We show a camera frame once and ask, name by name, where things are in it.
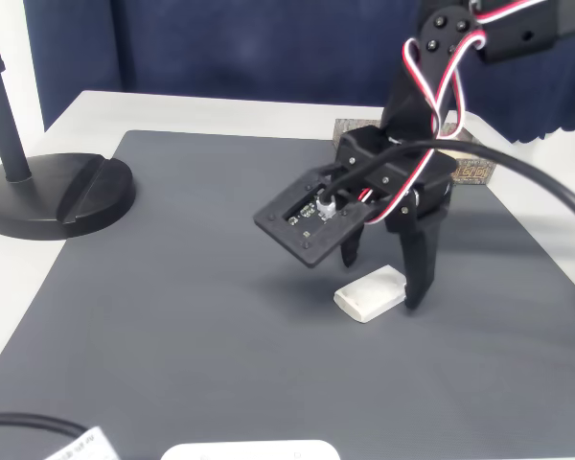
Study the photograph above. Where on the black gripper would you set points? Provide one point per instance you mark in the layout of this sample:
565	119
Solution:
428	198

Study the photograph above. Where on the white rectangular block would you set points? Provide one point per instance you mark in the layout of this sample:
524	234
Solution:
371	294

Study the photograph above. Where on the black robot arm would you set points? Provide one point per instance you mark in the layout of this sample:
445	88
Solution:
407	105

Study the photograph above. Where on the stone print cardboard box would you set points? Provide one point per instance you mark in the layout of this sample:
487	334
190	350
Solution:
474	173

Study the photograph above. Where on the grey table mat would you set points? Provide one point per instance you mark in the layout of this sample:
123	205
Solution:
196	311

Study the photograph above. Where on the white flat device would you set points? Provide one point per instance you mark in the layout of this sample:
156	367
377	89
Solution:
249	450

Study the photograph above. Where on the dark blue curtain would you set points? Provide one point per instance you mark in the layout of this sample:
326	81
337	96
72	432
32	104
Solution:
220	48

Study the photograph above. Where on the black round stand base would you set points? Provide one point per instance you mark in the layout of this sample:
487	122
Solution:
52	196

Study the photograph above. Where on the black stand pole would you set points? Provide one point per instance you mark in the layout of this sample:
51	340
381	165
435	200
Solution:
5	120

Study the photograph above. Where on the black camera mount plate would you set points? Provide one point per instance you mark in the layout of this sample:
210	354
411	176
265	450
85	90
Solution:
287	225

